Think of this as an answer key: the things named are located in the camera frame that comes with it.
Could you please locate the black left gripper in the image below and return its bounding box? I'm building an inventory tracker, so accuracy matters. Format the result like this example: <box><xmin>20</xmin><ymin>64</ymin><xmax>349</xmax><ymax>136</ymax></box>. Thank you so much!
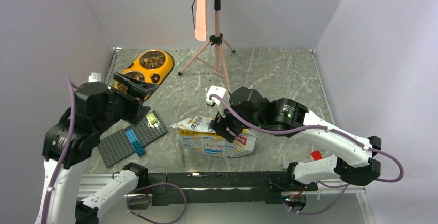
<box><xmin>95</xmin><ymin>72</ymin><xmax>159</xmax><ymax>133</ymax></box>

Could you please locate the pet food bag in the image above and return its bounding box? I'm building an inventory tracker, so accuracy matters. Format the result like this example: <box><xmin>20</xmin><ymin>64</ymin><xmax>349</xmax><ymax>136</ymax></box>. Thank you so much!
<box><xmin>169</xmin><ymin>116</ymin><xmax>257</xmax><ymax>158</ymax></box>

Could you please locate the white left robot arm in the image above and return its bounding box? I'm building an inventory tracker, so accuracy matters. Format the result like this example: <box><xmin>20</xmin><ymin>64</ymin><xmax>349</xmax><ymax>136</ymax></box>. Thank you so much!
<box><xmin>36</xmin><ymin>73</ymin><xmax>159</xmax><ymax>223</ymax></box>

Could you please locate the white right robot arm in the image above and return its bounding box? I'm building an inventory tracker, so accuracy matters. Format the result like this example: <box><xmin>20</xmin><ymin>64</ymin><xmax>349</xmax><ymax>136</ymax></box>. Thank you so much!
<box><xmin>206</xmin><ymin>86</ymin><xmax>381</xmax><ymax>191</ymax></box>

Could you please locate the yellow double pet bowl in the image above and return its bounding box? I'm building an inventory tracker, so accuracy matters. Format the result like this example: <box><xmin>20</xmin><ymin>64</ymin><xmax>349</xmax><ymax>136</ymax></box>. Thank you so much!
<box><xmin>122</xmin><ymin>49</ymin><xmax>175</xmax><ymax>85</ymax></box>

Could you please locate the kibble in near bowl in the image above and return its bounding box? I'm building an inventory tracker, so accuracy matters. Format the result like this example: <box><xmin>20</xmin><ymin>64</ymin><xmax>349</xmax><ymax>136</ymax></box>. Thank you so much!
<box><xmin>115</xmin><ymin>71</ymin><xmax>145</xmax><ymax>93</ymax></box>

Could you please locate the kibble in bowl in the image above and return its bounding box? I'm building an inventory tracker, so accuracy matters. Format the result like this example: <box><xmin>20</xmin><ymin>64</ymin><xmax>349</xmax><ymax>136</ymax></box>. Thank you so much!
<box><xmin>139</xmin><ymin>51</ymin><xmax>166</xmax><ymax>70</ymax></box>
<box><xmin>115</xmin><ymin>71</ymin><xmax>145</xmax><ymax>93</ymax></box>

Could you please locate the kibble in far bowl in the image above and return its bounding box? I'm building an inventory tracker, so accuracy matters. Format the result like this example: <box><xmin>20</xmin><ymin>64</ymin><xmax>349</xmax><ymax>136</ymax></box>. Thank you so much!
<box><xmin>139</xmin><ymin>51</ymin><xmax>166</xmax><ymax>70</ymax></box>

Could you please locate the blue building brick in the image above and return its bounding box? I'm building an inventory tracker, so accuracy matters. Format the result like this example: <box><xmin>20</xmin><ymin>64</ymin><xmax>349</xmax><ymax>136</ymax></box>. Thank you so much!
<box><xmin>124</xmin><ymin>128</ymin><xmax>146</xmax><ymax>157</ymax></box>

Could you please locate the grey building baseplate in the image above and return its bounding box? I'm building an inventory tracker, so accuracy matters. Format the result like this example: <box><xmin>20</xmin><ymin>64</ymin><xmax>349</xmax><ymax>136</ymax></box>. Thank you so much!
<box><xmin>98</xmin><ymin>110</ymin><xmax>168</xmax><ymax>167</ymax></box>

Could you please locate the red clamp block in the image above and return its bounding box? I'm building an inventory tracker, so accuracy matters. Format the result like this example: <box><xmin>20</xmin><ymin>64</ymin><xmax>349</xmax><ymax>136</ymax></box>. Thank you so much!
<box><xmin>309</xmin><ymin>150</ymin><xmax>323</xmax><ymax>162</ymax></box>

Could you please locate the pink tripod stand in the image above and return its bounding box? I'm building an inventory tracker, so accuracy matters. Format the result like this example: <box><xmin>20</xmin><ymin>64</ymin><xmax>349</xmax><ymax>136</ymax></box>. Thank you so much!
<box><xmin>178</xmin><ymin>0</ymin><xmax>236</xmax><ymax>91</ymax></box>

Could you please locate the pink light panel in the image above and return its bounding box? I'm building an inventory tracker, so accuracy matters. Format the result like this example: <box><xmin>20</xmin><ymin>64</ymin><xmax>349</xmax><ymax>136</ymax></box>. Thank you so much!
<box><xmin>191</xmin><ymin>0</ymin><xmax>207</xmax><ymax>42</ymax></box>

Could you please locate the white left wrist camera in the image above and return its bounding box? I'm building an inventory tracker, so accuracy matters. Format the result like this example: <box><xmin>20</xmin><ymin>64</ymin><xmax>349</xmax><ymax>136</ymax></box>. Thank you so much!
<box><xmin>88</xmin><ymin>72</ymin><xmax>102</xmax><ymax>83</ymax></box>

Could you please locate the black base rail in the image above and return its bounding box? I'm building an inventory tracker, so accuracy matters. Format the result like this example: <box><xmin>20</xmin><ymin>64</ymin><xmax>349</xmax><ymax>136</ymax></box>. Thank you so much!
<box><xmin>134</xmin><ymin>171</ymin><xmax>318</xmax><ymax>206</ymax></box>

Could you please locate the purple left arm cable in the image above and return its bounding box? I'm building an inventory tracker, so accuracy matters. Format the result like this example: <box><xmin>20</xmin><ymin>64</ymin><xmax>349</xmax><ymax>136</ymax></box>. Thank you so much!
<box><xmin>40</xmin><ymin>77</ymin><xmax>80</xmax><ymax>224</ymax></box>

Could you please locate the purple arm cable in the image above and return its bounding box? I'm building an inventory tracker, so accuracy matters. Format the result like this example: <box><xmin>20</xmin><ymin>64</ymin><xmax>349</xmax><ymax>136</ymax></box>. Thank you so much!
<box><xmin>40</xmin><ymin>77</ymin><xmax>80</xmax><ymax>224</ymax></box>
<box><xmin>209</xmin><ymin>93</ymin><xmax>405</xmax><ymax>216</ymax></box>

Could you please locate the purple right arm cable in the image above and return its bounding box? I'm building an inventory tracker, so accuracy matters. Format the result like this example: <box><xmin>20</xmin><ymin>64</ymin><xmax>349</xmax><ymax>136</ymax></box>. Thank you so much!
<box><xmin>209</xmin><ymin>93</ymin><xmax>405</xmax><ymax>216</ymax></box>

